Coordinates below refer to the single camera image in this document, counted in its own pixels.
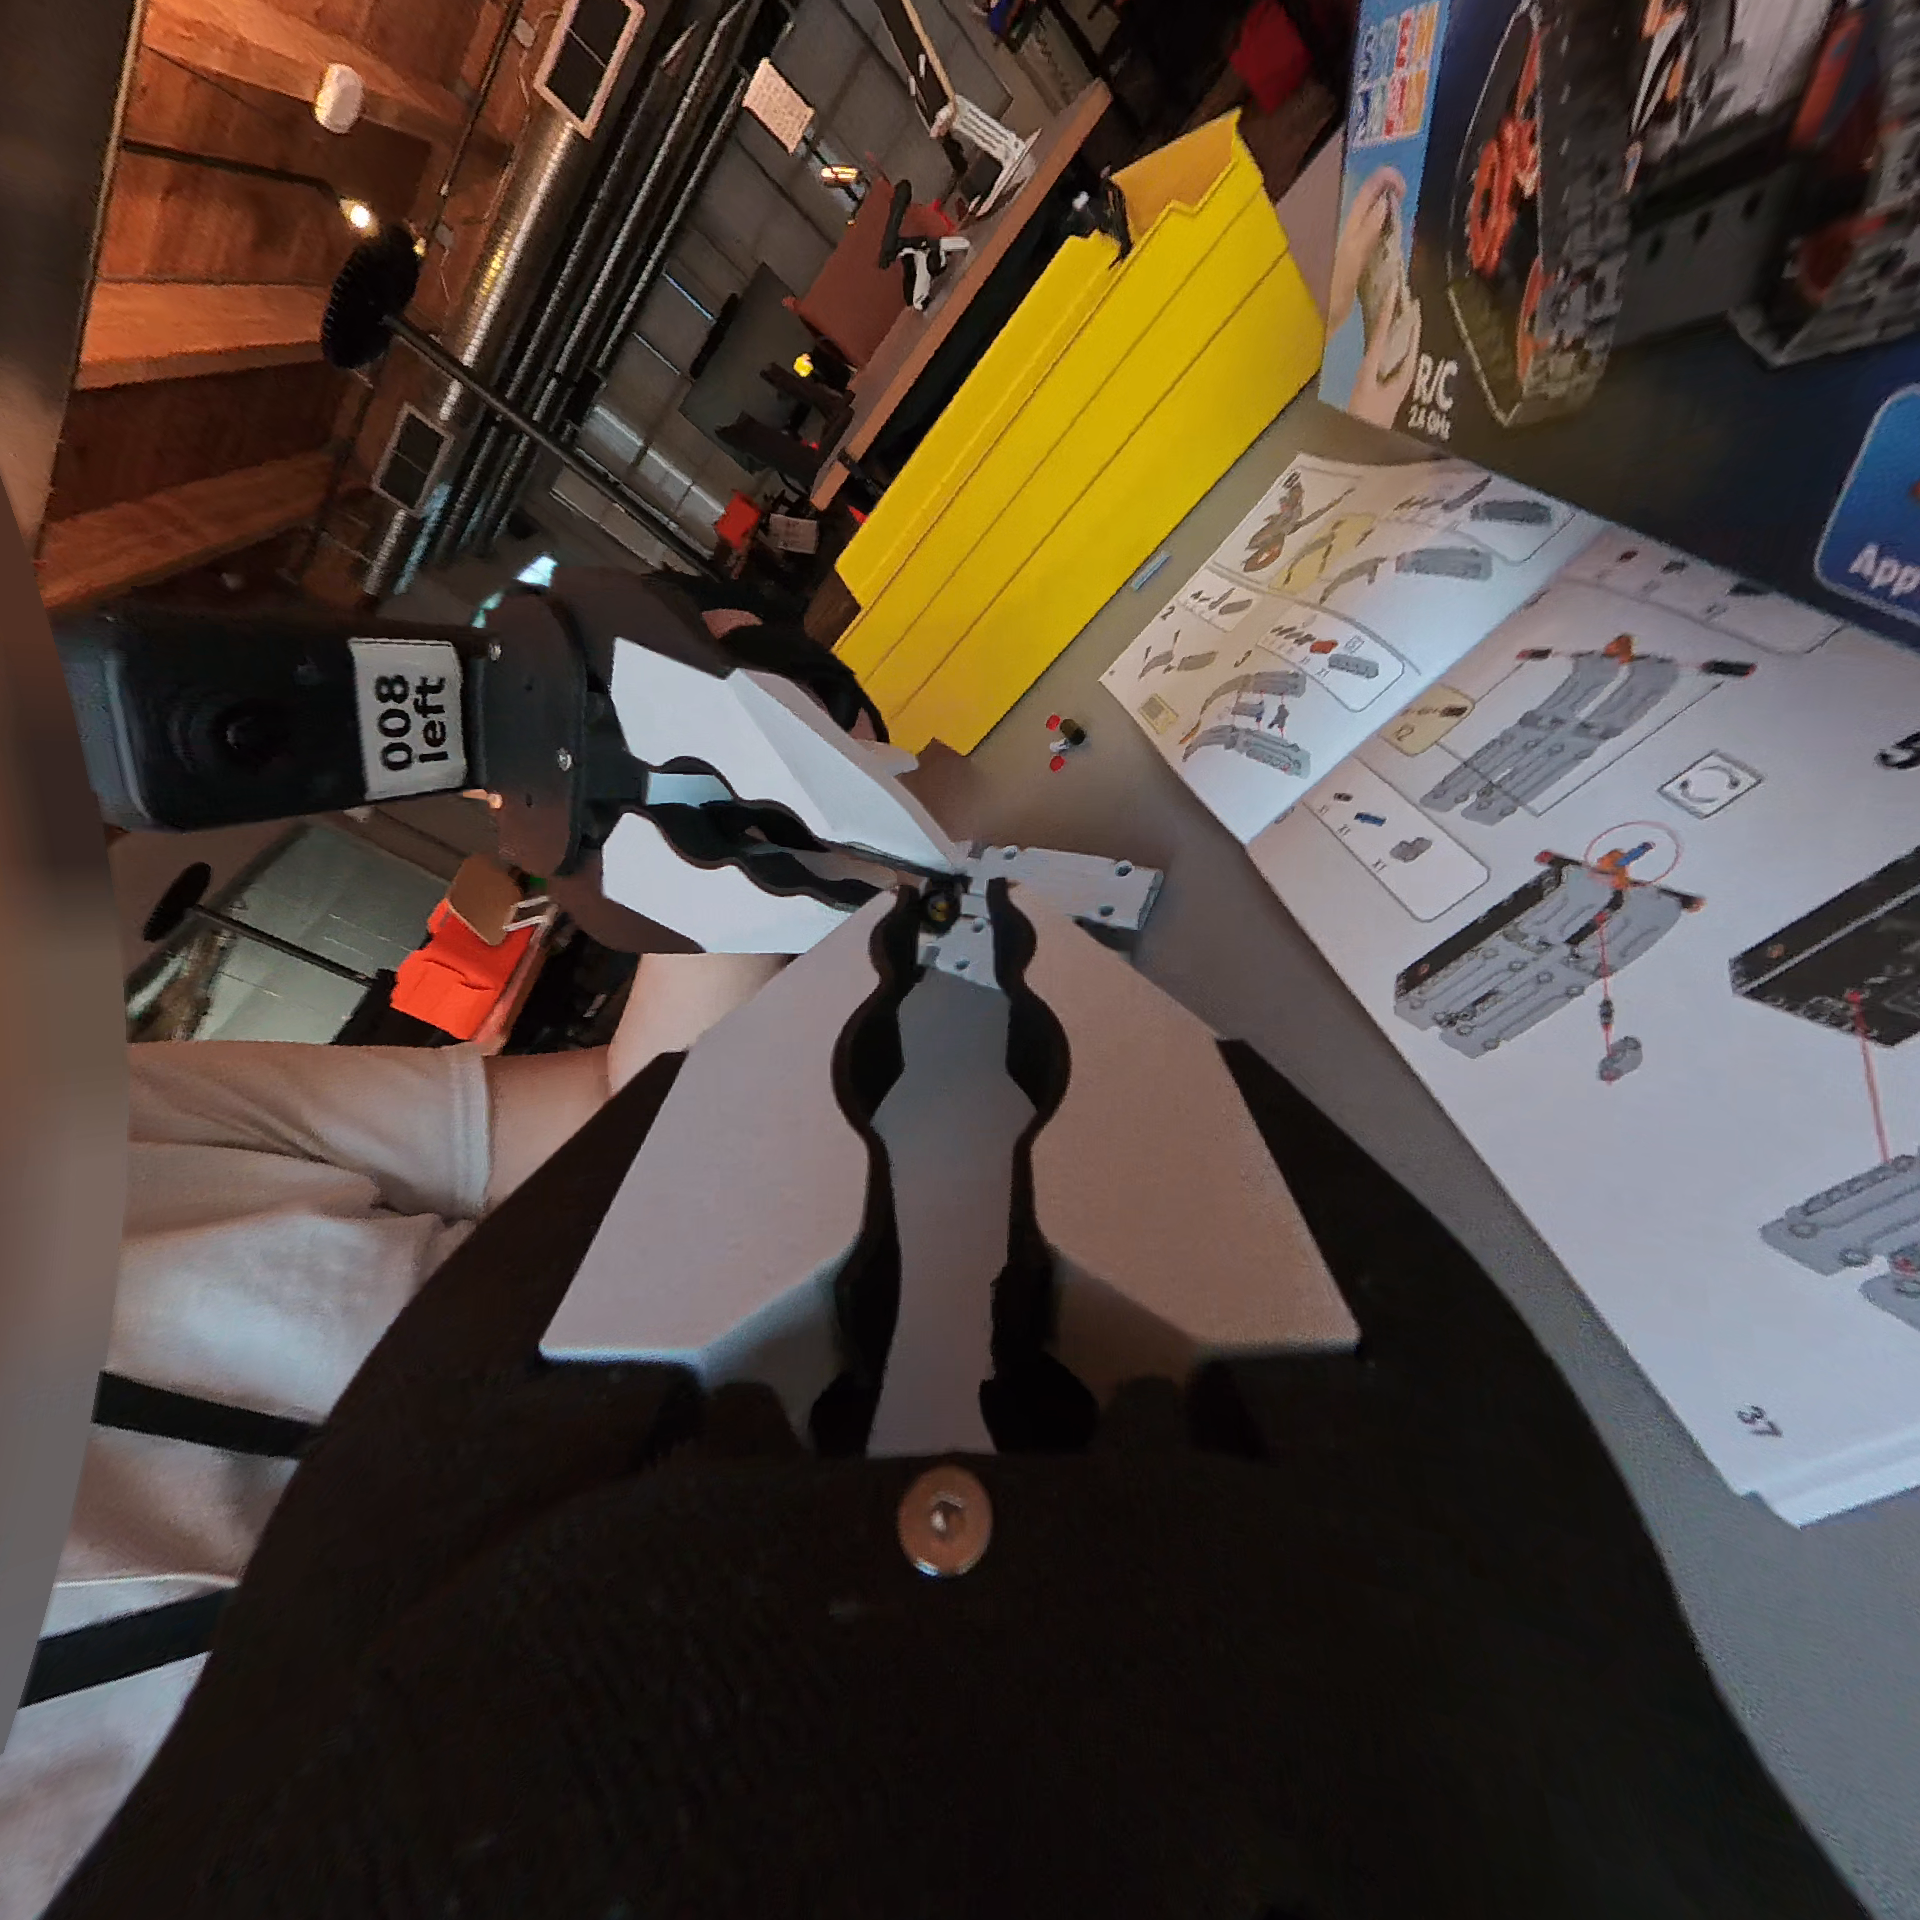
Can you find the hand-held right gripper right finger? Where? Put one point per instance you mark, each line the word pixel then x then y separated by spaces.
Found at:
pixel 1183 1202

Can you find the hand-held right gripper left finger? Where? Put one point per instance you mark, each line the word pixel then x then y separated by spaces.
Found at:
pixel 705 1202

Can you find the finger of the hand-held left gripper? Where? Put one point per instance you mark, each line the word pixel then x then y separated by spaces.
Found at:
pixel 705 909
pixel 748 730

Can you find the grey brick assembly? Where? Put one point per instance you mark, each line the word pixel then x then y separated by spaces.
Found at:
pixel 1079 884

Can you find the yellow plastic bin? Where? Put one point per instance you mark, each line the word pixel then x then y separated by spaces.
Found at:
pixel 1079 422

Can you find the person's left forearm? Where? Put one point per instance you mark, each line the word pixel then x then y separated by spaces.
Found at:
pixel 600 1080

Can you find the grey desk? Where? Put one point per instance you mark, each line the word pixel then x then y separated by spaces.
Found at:
pixel 1201 959

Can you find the orange sofa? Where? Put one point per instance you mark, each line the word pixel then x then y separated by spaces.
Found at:
pixel 450 984

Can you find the instruction booklet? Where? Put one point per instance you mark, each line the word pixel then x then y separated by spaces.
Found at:
pixel 1501 1202

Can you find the wooden table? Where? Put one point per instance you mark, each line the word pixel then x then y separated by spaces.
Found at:
pixel 908 368

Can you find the white paper sign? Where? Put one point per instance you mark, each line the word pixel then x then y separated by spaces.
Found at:
pixel 771 103

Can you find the small black clamp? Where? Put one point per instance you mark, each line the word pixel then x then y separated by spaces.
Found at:
pixel 1102 211

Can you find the monitor on white stand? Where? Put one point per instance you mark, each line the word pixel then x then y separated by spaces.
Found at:
pixel 991 142

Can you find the white ceiling sensor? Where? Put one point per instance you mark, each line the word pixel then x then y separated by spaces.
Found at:
pixel 338 91

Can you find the white ceiling vent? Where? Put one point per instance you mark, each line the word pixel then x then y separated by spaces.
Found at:
pixel 585 45

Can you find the red crate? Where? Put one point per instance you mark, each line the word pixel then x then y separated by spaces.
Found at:
pixel 1276 29

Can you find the blue toy box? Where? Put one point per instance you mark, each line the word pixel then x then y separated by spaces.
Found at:
pixel 1649 451

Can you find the silver ventilation duct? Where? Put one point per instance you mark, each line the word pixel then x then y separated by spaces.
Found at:
pixel 518 225

